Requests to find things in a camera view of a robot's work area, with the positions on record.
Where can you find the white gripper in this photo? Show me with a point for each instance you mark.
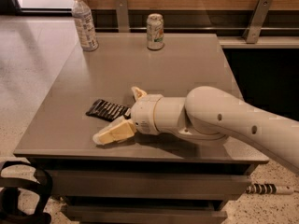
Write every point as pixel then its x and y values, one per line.
pixel 143 114

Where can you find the black rxbar chocolate wrapper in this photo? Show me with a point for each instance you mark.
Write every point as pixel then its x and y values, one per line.
pixel 108 111

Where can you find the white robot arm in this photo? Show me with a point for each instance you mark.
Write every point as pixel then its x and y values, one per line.
pixel 208 115

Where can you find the clear plastic water bottle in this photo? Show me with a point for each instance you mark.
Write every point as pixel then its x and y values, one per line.
pixel 83 19

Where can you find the white green soda can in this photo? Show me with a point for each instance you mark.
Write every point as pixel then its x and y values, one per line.
pixel 155 31

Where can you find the grey upper drawer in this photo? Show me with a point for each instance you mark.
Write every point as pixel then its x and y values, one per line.
pixel 147 185

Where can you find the grey drawer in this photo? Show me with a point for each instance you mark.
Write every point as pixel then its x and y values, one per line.
pixel 114 215
pixel 147 185

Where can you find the grey lower drawer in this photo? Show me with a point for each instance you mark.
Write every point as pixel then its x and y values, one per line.
pixel 114 215

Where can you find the horizontal metal rail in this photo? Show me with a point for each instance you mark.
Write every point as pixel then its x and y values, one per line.
pixel 205 29

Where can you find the left metal wall bracket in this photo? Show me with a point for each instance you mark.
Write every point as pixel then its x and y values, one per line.
pixel 122 16

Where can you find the metal wall bracket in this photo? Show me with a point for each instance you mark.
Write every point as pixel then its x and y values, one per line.
pixel 252 32
pixel 122 16

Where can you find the right metal wall bracket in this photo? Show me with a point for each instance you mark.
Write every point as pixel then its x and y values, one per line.
pixel 252 32

